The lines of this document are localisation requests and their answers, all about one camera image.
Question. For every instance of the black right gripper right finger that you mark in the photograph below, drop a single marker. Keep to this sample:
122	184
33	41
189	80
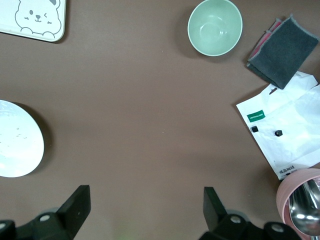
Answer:
212	207

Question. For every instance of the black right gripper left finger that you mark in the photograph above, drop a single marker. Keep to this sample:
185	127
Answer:
75	207

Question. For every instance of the white round plate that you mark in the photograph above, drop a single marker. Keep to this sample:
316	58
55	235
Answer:
17	140

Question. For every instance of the small black cube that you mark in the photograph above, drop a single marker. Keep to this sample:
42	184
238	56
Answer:
254	129
278	133

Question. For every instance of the metal spoon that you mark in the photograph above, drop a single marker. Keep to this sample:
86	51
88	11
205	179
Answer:
303	215

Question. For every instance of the white plastic bag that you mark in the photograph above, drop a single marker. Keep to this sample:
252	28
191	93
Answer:
287	145

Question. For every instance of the dark grey folded cloth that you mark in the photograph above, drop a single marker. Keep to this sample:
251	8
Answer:
285	55

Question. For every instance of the pale green bowl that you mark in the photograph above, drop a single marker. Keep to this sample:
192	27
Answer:
215	27

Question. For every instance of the cream bear print tray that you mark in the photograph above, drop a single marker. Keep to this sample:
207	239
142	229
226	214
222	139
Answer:
10	17

